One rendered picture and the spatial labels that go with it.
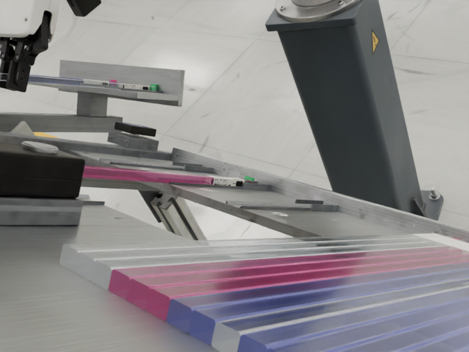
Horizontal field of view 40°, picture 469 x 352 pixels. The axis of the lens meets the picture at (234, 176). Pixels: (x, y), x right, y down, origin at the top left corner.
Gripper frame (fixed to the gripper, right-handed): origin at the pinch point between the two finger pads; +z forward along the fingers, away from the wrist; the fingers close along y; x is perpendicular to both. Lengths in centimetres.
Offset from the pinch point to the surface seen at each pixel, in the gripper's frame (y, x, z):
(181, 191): 36.4, -0.2, 10.8
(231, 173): 28.3, 19.1, 7.6
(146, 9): -155, 168, -65
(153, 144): 15.3, 15.5, 5.6
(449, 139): 21, 129, -15
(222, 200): 42.0, 0.1, 10.8
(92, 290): 61, -34, 15
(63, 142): 14.3, -0.1, 8.1
